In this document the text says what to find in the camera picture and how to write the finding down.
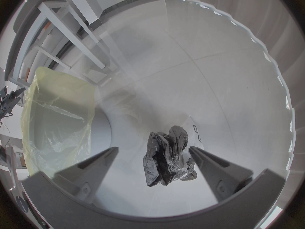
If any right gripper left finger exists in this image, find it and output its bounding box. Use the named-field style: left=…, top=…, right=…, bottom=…
left=54, top=146, right=119, bottom=204

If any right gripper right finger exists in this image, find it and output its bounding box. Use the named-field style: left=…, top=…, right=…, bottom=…
left=189, top=146, right=253, bottom=204

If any yellow plastic bag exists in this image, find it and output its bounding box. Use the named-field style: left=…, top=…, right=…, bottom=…
left=20, top=66, right=96, bottom=176

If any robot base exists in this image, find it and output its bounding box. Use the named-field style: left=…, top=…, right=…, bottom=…
left=0, top=145, right=18, bottom=193

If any white trash bin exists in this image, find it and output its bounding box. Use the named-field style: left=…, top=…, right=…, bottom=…
left=23, top=97, right=112, bottom=173

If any crumpled black plastic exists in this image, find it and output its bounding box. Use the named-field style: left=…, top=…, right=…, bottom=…
left=142, top=125, right=198, bottom=187

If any pale grey sofa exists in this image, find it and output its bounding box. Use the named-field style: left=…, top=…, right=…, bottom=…
left=14, top=16, right=81, bottom=80

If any white chair dark grey seat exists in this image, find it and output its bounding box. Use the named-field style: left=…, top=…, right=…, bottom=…
left=5, top=0, right=119, bottom=88

